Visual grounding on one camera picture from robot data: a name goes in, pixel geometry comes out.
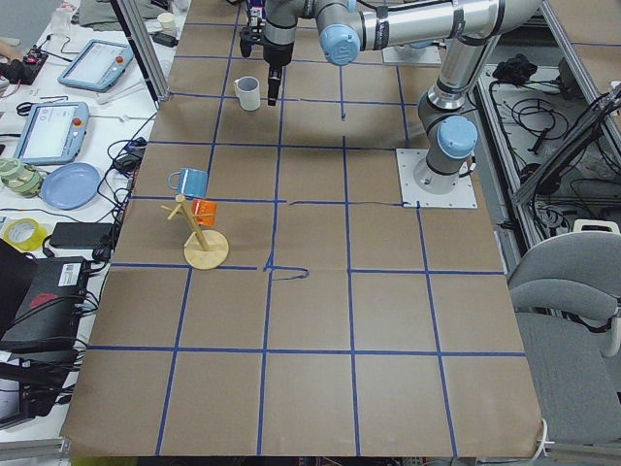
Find upper teach pendant tablet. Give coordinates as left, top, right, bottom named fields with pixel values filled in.
left=57, top=39, right=134, bottom=92

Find light blue plate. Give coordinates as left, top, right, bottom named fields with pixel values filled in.
left=40, top=162, right=101, bottom=210

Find black computer box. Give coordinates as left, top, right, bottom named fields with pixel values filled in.
left=1, top=241, right=89, bottom=353

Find orange cup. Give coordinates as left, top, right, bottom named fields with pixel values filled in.
left=191, top=198, right=217, bottom=227

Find black power adapter brick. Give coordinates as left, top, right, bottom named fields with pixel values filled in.
left=49, top=222, right=113, bottom=249

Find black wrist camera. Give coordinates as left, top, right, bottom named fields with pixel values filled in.
left=240, top=26, right=263, bottom=58

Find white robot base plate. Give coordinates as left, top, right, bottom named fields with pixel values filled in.
left=396, top=149, right=477, bottom=209

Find grey office chair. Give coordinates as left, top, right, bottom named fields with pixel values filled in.
left=508, top=231, right=620, bottom=445

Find light grey ribbed cup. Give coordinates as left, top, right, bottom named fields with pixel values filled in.
left=234, top=76, right=260, bottom=112

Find teach pendant tablet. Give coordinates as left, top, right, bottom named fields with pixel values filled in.
left=57, top=39, right=134, bottom=92
left=14, top=102, right=89, bottom=165

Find blue ceramic mug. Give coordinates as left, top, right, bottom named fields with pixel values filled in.
left=168, top=168, right=209, bottom=198

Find yellow tape roll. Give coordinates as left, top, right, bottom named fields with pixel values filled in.
left=3, top=218, right=48, bottom=251

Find lower teach pendant tablet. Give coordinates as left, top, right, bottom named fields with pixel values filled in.
left=14, top=102, right=89, bottom=165

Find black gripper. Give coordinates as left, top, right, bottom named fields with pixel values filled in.
left=263, top=41, right=294, bottom=107

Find aluminium frame post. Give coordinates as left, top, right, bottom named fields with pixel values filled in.
left=110, top=0, right=170, bottom=103

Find white paper cup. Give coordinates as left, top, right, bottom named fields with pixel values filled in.
left=157, top=12, right=177, bottom=35

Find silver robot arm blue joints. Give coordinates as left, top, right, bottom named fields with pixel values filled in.
left=262, top=0, right=542, bottom=179

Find wooden mug tree stand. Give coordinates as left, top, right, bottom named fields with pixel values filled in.
left=162, top=194, right=229, bottom=270

